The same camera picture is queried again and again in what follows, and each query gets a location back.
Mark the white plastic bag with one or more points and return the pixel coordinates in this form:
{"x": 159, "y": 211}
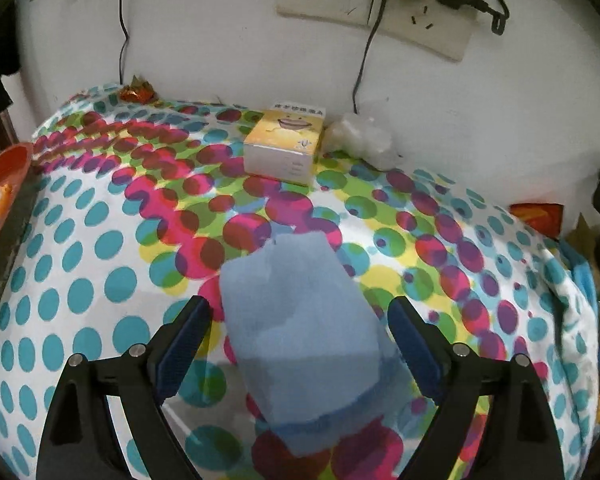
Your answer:
{"x": 362, "y": 137}

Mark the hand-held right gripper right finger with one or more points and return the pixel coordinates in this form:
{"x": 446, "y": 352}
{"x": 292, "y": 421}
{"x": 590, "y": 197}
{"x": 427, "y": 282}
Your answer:
{"x": 415, "y": 345}

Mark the red orange packet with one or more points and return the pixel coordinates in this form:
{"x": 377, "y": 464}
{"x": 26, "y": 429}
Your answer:
{"x": 537, "y": 217}

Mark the yellow medicine box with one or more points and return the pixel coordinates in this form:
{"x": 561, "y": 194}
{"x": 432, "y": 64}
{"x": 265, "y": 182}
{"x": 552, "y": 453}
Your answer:
{"x": 282, "y": 140}

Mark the white wall outlet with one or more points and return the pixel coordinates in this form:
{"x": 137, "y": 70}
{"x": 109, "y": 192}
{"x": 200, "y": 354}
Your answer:
{"x": 430, "y": 32}

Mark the light blue sock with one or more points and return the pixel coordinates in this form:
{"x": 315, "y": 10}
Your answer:
{"x": 305, "y": 340}

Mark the polka dot tablecloth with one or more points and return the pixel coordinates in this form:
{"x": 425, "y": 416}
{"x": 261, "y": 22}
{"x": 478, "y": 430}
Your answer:
{"x": 105, "y": 240}

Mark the red candy wrapper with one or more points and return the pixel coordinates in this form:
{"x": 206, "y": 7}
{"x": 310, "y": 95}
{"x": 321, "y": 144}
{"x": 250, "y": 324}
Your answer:
{"x": 137, "y": 91}

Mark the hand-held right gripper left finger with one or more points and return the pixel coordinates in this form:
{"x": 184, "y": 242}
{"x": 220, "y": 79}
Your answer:
{"x": 180, "y": 350}

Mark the round red tray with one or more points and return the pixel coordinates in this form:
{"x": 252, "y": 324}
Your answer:
{"x": 15, "y": 165}

